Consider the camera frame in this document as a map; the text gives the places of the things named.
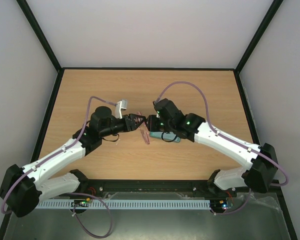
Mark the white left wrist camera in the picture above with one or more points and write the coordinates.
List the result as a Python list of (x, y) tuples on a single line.
[(120, 106)]

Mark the light blue slotted cable duct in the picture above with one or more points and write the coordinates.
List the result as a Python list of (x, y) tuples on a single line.
[(124, 204)]

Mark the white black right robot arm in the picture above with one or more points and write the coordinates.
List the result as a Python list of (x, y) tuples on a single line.
[(258, 164)]

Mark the black left rear frame post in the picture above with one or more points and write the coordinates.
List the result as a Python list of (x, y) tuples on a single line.
[(29, 15)]

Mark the black front mounting rail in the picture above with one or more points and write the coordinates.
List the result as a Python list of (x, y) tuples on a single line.
[(101, 188)]

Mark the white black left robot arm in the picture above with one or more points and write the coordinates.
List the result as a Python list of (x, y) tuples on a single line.
[(82, 143)]

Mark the grey-green glasses case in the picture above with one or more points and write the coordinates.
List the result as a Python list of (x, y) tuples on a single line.
[(168, 137)]

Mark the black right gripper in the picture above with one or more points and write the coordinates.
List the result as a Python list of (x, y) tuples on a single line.
[(152, 123)]

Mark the pink sunglasses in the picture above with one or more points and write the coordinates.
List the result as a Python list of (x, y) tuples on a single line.
[(144, 133)]

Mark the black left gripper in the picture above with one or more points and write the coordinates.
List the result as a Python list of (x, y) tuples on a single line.
[(132, 127)]

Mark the black frame corner post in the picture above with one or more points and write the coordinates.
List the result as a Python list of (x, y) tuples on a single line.
[(268, 17)]

